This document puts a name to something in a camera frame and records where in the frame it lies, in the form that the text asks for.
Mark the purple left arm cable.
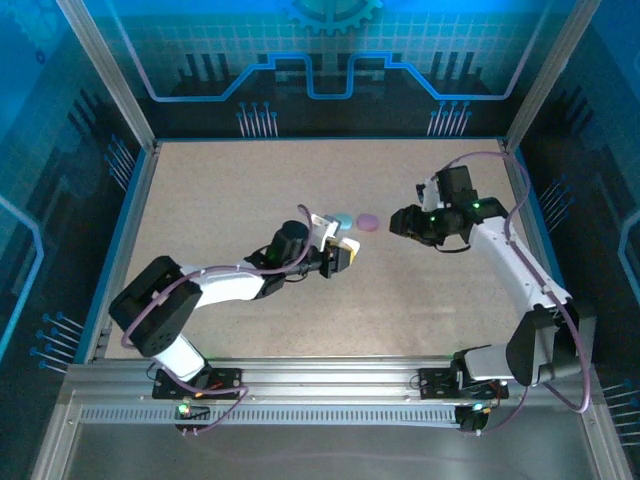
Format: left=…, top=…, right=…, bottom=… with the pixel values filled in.
left=121, top=203, right=315, bottom=437

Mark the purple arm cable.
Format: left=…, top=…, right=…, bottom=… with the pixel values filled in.
left=121, top=203, right=315, bottom=437
left=437, top=151, right=594, bottom=436

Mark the black controller box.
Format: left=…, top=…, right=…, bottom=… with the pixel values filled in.
left=173, top=402, right=212, bottom=435
left=455, top=403, right=494, bottom=434

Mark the aluminium base beam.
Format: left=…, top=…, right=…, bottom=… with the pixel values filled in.
left=64, top=355, right=601, bottom=407

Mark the grey slotted cable duct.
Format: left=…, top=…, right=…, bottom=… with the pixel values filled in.
left=79, top=403, right=474, bottom=427

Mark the aluminium lower frame rail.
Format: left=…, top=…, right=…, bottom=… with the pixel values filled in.
left=578, top=402, right=635, bottom=480
left=28, top=402, right=81, bottom=480

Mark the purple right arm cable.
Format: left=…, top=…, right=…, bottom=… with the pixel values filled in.
left=437, top=151, right=594, bottom=436

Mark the aluminium frame post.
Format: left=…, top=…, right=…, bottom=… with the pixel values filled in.
left=54, top=0, right=160, bottom=151
left=503, top=0, right=602, bottom=152

